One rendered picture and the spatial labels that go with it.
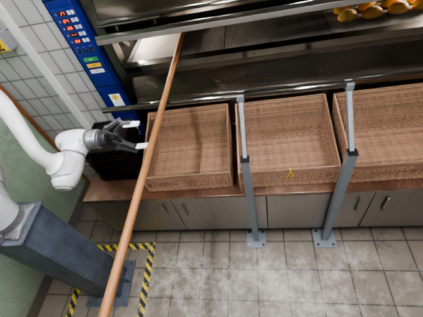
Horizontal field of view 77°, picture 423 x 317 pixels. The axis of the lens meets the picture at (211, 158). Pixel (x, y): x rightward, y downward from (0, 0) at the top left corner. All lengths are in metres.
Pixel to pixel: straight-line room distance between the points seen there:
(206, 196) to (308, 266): 0.87
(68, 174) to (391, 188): 1.61
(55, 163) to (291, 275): 1.57
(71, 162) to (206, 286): 1.27
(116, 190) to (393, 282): 1.86
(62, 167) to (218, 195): 0.86
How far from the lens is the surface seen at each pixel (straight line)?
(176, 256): 2.18
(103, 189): 1.98
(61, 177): 1.25
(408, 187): 1.78
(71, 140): 1.32
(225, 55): 1.61
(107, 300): 0.89
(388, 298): 2.12
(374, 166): 1.63
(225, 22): 1.37
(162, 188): 1.73
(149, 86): 1.81
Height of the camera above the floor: 1.95
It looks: 49 degrees down
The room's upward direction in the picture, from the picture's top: 16 degrees counter-clockwise
